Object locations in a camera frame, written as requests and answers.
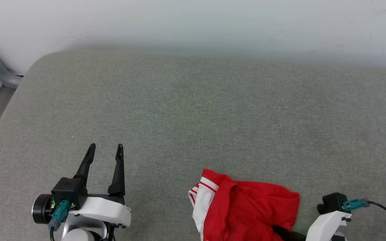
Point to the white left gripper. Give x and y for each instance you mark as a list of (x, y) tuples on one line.
[(102, 209)]

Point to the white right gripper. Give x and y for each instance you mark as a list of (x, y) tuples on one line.
[(327, 226)]

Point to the red and white striped garment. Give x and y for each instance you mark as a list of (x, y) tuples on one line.
[(246, 211)]

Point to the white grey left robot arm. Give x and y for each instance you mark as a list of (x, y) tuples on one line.
[(82, 232)]

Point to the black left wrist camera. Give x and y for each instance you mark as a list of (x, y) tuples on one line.
[(64, 197)]

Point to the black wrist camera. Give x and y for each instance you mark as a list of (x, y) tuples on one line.
[(64, 197), (332, 202)]

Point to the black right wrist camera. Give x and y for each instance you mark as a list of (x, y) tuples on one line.
[(332, 202)]

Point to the teal left camera connector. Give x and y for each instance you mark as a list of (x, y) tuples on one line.
[(60, 212)]

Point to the teal camera connector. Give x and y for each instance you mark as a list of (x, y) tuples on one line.
[(355, 204), (60, 212)]

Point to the teal right camera connector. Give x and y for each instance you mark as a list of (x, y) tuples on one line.
[(355, 204)]

